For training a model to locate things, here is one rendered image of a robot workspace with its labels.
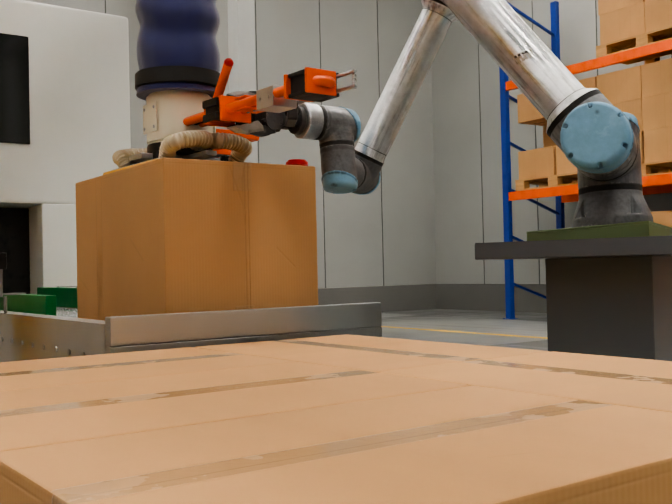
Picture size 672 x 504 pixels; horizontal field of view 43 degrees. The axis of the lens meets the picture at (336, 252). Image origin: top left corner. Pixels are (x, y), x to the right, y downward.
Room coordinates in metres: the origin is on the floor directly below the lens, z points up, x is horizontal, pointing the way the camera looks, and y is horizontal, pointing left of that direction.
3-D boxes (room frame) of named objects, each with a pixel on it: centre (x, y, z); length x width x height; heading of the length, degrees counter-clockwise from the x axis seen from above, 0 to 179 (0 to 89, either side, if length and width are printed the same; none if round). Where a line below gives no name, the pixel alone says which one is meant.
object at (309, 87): (1.74, 0.05, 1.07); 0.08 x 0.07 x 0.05; 37
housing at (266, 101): (1.85, 0.12, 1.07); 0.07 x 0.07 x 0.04; 37
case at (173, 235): (2.22, 0.38, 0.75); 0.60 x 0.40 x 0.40; 35
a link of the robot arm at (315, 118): (2.15, 0.07, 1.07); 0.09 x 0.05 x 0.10; 36
